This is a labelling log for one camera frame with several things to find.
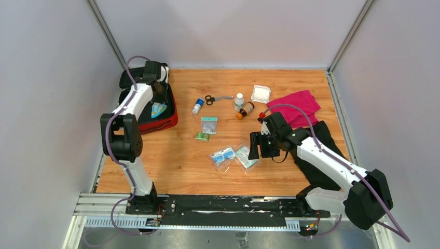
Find black cloth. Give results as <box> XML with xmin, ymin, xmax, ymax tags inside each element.
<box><xmin>293</xmin><ymin>121</ymin><xmax>346</xmax><ymax>191</ymax></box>

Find alcohol wipes plastic bag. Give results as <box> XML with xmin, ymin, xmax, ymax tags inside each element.
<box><xmin>208</xmin><ymin>146</ymin><xmax>236</xmax><ymax>171</ymax></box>

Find blue plaster pack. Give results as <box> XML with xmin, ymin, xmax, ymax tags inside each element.
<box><xmin>150</xmin><ymin>102</ymin><xmax>168</xmax><ymax>119</ymax></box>

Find brown syrup bottle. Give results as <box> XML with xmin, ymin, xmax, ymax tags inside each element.
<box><xmin>236</xmin><ymin>101</ymin><xmax>255</xmax><ymax>120</ymax></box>

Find black handled scissors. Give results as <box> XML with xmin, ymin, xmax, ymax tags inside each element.
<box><xmin>204</xmin><ymin>95</ymin><xmax>233</xmax><ymax>106</ymax></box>

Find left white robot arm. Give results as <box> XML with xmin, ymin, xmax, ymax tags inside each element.
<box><xmin>100</xmin><ymin>61</ymin><xmax>169</xmax><ymax>214</ymax></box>

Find pink cloth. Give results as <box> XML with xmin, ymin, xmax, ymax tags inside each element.
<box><xmin>267</xmin><ymin>90</ymin><xmax>321</xmax><ymax>128</ymax></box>

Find white blue small bottle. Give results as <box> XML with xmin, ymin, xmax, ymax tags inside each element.
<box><xmin>191</xmin><ymin>98</ymin><xmax>204</xmax><ymax>115</ymax></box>

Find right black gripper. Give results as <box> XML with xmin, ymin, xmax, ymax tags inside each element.
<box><xmin>248</xmin><ymin>131</ymin><xmax>281</xmax><ymax>160</ymax></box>

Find white gauze pack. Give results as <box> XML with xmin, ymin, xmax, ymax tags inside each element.
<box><xmin>251</xmin><ymin>85</ymin><xmax>271</xmax><ymax>104</ymax></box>

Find white pill bottle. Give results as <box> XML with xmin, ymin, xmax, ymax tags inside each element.
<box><xmin>234</xmin><ymin>93</ymin><xmax>244</xmax><ymax>111</ymax></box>

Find teal bandage plastic bag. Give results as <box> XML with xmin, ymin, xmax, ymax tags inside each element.
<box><xmin>234</xmin><ymin>143</ymin><xmax>259</xmax><ymax>173</ymax></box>

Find teal topped blister bag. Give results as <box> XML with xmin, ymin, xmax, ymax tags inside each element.
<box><xmin>201</xmin><ymin>117</ymin><xmax>218</xmax><ymax>134</ymax></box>

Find red black medicine case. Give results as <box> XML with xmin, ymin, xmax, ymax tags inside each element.
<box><xmin>118</xmin><ymin>62</ymin><xmax>178</xmax><ymax>134</ymax></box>

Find green small packet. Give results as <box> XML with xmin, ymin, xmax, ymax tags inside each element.
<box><xmin>195</xmin><ymin>132</ymin><xmax>210</xmax><ymax>142</ymax></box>

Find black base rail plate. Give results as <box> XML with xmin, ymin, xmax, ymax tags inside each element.
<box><xmin>125</xmin><ymin>195</ymin><xmax>331</xmax><ymax>228</ymax></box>

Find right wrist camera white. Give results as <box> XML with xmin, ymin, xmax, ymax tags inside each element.
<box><xmin>260</xmin><ymin>120</ymin><xmax>271</xmax><ymax>135</ymax></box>

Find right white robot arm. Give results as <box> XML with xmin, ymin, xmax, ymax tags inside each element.
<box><xmin>249</xmin><ymin>128</ymin><xmax>393</xmax><ymax>230</ymax></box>

